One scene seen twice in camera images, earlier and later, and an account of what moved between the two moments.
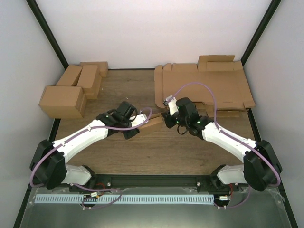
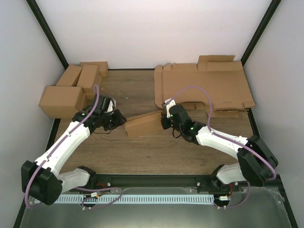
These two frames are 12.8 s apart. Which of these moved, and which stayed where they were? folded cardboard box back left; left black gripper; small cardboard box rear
Moved: left black gripper
Stayed: folded cardboard box back left; small cardboard box rear
